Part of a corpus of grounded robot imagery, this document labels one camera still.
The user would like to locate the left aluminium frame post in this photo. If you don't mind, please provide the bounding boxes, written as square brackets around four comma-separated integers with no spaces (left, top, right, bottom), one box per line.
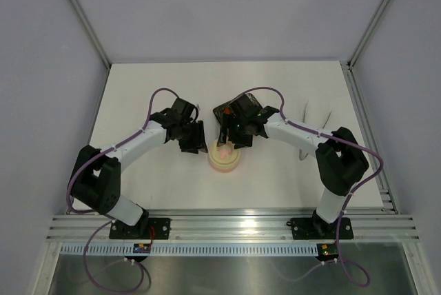
[68,0,112,71]

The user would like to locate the pink and cream lunch bowl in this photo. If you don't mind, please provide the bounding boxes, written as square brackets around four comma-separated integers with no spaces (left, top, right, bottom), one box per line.
[209,160,238,173]

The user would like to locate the aluminium frame post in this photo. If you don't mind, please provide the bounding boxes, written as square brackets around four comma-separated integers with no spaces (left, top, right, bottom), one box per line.
[68,0,112,71]
[347,0,393,71]

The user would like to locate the white slotted cable duct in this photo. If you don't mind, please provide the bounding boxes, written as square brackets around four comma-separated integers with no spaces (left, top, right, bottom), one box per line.
[61,243,318,257]

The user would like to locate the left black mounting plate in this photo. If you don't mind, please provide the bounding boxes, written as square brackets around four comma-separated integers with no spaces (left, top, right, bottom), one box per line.
[109,217,171,240]

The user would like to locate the black mounting plate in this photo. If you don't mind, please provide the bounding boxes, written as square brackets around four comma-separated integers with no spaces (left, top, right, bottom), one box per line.
[109,217,171,240]
[286,217,354,240]

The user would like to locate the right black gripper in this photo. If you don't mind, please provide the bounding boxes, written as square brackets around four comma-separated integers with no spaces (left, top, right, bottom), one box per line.
[217,113,254,149]

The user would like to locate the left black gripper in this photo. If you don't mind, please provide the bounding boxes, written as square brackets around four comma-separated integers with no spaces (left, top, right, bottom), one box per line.
[177,119,207,154]

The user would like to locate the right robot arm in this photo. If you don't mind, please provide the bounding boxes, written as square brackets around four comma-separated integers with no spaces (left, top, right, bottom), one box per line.
[213,93,369,239]

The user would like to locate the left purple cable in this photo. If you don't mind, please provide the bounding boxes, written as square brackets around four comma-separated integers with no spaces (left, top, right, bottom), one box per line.
[65,88,181,291]

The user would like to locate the black patterned square plate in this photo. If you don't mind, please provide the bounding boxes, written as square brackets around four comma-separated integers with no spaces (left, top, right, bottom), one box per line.
[213,93,263,125]

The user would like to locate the right aluminium frame post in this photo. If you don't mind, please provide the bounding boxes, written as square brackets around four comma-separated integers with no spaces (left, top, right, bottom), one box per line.
[347,0,393,71]

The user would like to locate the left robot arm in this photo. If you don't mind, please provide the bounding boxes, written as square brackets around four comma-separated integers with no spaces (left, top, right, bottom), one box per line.
[67,98,207,239]

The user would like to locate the metal tongs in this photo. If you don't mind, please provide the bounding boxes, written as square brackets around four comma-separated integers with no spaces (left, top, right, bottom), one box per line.
[298,100,335,163]

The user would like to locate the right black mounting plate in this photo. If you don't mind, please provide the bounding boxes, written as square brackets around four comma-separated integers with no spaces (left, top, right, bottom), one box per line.
[286,217,354,240]

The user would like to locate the aluminium rail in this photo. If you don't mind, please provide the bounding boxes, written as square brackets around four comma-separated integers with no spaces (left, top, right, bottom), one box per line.
[45,210,420,243]

